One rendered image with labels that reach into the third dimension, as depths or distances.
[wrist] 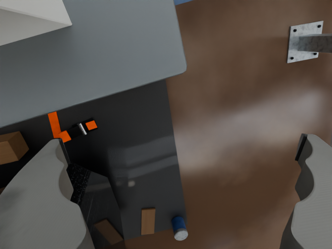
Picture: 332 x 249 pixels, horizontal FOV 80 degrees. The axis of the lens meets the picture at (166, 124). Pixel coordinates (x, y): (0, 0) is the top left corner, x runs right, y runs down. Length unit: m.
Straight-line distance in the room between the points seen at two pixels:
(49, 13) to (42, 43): 0.08
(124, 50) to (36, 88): 0.12
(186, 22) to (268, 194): 1.44
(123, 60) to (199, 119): 1.04
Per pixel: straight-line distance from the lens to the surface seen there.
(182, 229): 1.62
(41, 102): 0.30
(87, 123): 1.20
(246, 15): 1.28
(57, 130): 1.27
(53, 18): 0.22
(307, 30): 1.49
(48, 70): 0.29
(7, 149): 1.28
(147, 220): 1.65
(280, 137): 1.63
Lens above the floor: 1.12
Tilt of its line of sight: 65 degrees down
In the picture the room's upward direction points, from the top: 158 degrees clockwise
